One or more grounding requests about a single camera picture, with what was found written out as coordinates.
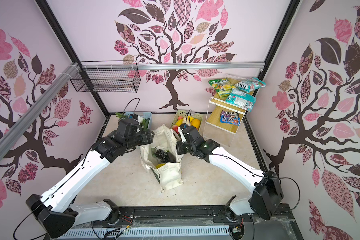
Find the black grape bunch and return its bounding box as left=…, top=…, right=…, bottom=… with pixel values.
left=154, top=149, right=170, bottom=163

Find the cream canvas grocery bag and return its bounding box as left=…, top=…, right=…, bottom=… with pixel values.
left=140, top=125, right=183, bottom=192

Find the yellow lemon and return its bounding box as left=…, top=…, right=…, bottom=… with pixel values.
left=156, top=163, right=165, bottom=169

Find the blue candy bag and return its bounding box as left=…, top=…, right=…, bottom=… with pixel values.
left=220, top=111, right=241, bottom=126

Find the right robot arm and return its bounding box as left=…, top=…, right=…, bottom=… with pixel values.
left=176, top=126, right=284, bottom=222

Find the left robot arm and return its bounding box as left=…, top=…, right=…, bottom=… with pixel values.
left=26, top=119, right=155, bottom=239

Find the green yellow snack bag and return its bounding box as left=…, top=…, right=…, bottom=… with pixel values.
left=208, top=79, right=236, bottom=98

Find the teal white snack bag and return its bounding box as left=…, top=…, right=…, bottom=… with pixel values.
left=235, top=77, right=266, bottom=93

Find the green cucumber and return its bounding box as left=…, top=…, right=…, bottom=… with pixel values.
left=142, top=118, right=150, bottom=130

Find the orange fruit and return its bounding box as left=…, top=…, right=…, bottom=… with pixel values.
left=191, top=119, right=201, bottom=129

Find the blue plastic vegetable basket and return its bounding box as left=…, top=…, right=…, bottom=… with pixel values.
left=116, top=112, right=152, bottom=130

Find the green plastic fruit basket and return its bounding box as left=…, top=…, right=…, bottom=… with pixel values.
left=171, top=110, right=204, bottom=130

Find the white wooden shelf rack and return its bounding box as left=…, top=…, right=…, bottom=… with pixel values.
left=204, top=77, right=256, bottom=146

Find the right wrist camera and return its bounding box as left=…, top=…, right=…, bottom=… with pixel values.
left=178, top=125, right=187, bottom=143

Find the black wire wall basket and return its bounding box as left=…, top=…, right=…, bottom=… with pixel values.
left=71, top=60, right=141, bottom=93

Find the white cable duct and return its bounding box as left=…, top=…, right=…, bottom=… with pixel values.
left=59, top=226, right=231, bottom=240

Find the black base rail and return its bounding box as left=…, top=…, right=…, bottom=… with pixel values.
left=43, top=203, right=304, bottom=240

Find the aluminium frame rail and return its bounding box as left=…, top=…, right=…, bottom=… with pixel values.
left=0, top=62, right=265, bottom=161

